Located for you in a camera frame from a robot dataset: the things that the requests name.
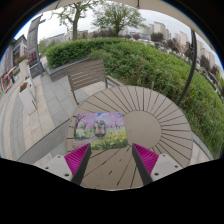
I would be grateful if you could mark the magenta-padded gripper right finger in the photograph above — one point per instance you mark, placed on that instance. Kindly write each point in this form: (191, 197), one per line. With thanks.
(146, 158)

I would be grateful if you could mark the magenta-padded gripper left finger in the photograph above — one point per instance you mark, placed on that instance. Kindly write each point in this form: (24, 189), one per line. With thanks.
(77, 158)

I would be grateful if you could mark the flower print mouse pad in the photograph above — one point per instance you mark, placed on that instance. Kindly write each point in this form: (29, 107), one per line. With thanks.
(113, 133)

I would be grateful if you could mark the white flower planter box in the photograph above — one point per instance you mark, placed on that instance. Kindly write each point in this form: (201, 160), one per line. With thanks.
(23, 68)
(27, 101)

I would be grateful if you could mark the brown slatted outdoor chair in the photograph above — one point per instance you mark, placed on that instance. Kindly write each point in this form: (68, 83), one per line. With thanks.
(86, 73)

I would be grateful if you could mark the green trimmed hedge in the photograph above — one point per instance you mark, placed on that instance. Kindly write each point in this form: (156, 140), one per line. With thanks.
(140, 63)

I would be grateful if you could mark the dark curved parasol pole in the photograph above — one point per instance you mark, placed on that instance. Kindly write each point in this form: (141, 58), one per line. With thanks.
(194, 60)

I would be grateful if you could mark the grey shopfront building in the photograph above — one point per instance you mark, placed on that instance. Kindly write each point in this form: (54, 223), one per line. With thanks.
(10, 63)

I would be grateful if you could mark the grey sign pillar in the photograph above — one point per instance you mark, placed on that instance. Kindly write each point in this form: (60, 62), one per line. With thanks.
(32, 40)

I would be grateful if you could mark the tall bare-trunk tree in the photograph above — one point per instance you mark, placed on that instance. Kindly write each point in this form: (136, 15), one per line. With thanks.
(75, 30)

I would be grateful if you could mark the distant apartment buildings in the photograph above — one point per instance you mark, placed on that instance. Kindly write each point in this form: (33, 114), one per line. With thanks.
(160, 28)

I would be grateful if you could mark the round leafy tree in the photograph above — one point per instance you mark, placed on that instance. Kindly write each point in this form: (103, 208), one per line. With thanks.
(116, 16)

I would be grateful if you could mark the beige parasol canopy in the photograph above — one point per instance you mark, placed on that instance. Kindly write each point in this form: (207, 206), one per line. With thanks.
(156, 5)

